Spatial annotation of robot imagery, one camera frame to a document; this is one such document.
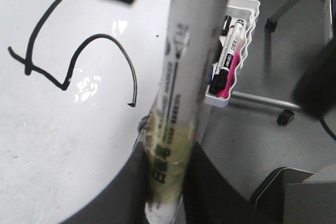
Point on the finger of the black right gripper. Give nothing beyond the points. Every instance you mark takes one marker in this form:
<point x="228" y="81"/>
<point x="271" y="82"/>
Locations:
<point x="315" y="91"/>

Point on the black capped marker in tray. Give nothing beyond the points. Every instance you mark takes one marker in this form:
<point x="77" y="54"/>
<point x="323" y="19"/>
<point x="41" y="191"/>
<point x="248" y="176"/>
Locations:
<point x="227" y="23"/>

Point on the white wavy marker tray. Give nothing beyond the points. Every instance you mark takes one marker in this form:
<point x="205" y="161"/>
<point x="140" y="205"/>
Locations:
<point x="248" y="10"/>

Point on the grey metal stand leg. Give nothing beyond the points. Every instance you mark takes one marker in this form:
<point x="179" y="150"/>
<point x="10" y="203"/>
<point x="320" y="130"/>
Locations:
<point x="287" y="36"/>

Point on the grey box with black edge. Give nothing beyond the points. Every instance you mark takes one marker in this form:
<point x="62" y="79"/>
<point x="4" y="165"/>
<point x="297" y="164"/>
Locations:
<point x="291" y="195"/>

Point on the white whiteboard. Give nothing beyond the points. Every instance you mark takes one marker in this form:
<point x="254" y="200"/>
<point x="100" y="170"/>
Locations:
<point x="79" y="79"/>

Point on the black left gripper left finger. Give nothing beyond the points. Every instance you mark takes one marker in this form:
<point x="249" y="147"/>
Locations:
<point x="123" y="200"/>

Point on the white whiteboard marker with tape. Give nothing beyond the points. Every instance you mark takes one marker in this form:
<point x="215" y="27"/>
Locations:
<point x="192" y="37"/>

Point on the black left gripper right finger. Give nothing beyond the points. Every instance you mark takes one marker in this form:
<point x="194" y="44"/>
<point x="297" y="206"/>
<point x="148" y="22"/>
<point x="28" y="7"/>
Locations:
<point x="209" y="198"/>

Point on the black caster wheel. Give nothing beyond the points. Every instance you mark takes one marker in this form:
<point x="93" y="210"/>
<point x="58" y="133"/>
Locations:
<point x="285" y="117"/>

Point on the white marker black cap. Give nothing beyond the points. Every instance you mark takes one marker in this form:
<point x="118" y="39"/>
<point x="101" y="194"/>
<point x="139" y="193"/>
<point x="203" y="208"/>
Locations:
<point x="231" y="42"/>

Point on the pink eraser in tray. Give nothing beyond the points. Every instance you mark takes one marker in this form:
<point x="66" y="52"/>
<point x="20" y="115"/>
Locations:
<point x="226" y="73"/>

